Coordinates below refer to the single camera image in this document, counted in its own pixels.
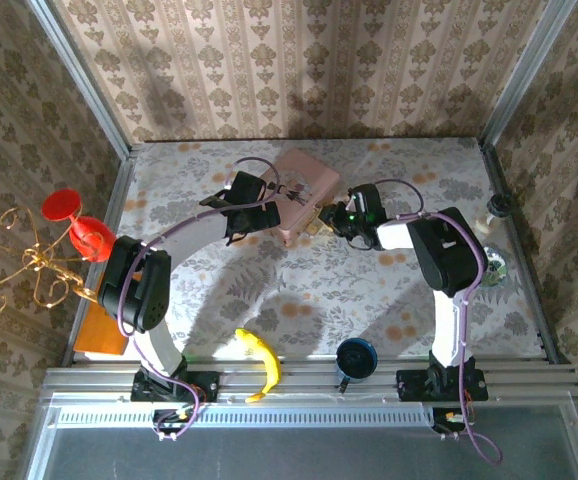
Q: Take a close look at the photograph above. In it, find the pink illustrated tin box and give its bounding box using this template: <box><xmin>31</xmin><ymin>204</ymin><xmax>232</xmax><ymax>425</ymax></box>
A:
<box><xmin>259</xmin><ymin>147</ymin><xmax>341</xmax><ymax>247</ymax></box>

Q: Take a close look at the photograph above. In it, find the dark blue mug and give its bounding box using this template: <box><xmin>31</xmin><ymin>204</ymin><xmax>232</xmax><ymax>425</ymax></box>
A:
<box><xmin>335</xmin><ymin>337</ymin><xmax>379</xmax><ymax>394</ymax></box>

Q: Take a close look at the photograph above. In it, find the yellow banana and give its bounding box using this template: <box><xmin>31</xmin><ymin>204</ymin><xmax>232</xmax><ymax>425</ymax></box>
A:
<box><xmin>234</xmin><ymin>327</ymin><xmax>283</xmax><ymax>405</ymax></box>

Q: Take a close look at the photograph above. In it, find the shiny silver disc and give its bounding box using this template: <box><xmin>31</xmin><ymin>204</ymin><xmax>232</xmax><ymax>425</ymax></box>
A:
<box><xmin>478</xmin><ymin>244</ymin><xmax>510</xmax><ymax>289</ymax></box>

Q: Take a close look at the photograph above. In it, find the black round knob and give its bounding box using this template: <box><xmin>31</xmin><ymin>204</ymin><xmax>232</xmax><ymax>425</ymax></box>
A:
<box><xmin>487</xmin><ymin>193</ymin><xmax>514</xmax><ymax>218</ymax></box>

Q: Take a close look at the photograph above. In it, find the red wine glass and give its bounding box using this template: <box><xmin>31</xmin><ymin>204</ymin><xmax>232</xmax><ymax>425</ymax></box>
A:
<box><xmin>41</xmin><ymin>188</ymin><xmax>119</xmax><ymax>264</ymax></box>

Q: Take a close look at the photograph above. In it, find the orange wooden board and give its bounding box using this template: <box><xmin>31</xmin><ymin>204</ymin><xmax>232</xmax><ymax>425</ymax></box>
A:
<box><xmin>72</xmin><ymin>272</ymin><xmax>143</xmax><ymax>357</ymax></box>

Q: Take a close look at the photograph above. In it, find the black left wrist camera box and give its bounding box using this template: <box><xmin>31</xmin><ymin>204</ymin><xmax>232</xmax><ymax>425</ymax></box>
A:
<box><xmin>199</xmin><ymin>171</ymin><xmax>269</xmax><ymax>209</ymax></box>

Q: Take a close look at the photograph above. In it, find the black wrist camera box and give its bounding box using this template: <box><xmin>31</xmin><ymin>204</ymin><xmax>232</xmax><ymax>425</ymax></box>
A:
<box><xmin>199</xmin><ymin>171</ymin><xmax>269</xmax><ymax>209</ymax></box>
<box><xmin>347</xmin><ymin>183</ymin><xmax>386</xmax><ymax>224</ymax></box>

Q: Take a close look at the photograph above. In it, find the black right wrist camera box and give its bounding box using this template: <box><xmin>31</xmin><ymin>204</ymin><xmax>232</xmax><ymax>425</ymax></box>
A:
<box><xmin>347</xmin><ymin>183</ymin><xmax>386</xmax><ymax>224</ymax></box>

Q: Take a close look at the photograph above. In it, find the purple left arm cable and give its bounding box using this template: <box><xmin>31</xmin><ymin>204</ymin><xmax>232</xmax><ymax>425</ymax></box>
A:
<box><xmin>117</xmin><ymin>156</ymin><xmax>284</xmax><ymax>444</ymax></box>

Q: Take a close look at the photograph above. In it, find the aluminium side rail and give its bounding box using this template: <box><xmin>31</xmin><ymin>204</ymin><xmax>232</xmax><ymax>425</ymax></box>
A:
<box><xmin>478</xmin><ymin>138</ymin><xmax>570</xmax><ymax>365</ymax></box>
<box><xmin>62</xmin><ymin>147</ymin><xmax>143</xmax><ymax>366</ymax></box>

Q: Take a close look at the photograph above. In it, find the aluminium front rail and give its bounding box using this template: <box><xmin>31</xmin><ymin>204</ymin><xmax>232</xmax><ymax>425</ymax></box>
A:
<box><xmin>41</xmin><ymin>355</ymin><xmax>578</xmax><ymax>402</ymax></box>

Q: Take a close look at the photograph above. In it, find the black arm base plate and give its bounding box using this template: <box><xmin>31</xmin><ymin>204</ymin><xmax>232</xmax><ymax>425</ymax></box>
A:
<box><xmin>131</xmin><ymin>367</ymin><xmax>219</xmax><ymax>404</ymax></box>
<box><xmin>396</xmin><ymin>368</ymin><xmax>489</xmax><ymax>403</ymax></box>

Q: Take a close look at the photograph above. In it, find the white slotted cable duct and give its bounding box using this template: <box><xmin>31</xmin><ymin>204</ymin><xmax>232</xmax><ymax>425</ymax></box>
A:
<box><xmin>51</xmin><ymin>403</ymin><xmax>435</xmax><ymax>428</ymax></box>

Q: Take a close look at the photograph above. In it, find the black cable connector box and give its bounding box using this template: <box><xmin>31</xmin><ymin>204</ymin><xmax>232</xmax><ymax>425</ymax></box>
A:
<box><xmin>152</xmin><ymin>408</ymin><xmax>194</xmax><ymax>442</ymax></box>
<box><xmin>431</xmin><ymin>407</ymin><xmax>472</xmax><ymax>437</ymax></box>

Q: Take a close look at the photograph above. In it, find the gold wire stand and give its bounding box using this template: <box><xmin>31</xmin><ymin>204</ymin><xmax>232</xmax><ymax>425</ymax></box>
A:
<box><xmin>0</xmin><ymin>205</ymin><xmax>116</xmax><ymax>319</ymax></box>

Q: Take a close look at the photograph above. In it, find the aluminium frame post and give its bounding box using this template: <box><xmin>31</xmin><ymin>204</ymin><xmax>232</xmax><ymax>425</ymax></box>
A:
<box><xmin>26</xmin><ymin>0</ymin><xmax>136</xmax><ymax>157</ymax></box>
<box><xmin>478</xmin><ymin>0</ymin><xmax>578</xmax><ymax>147</ymax></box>

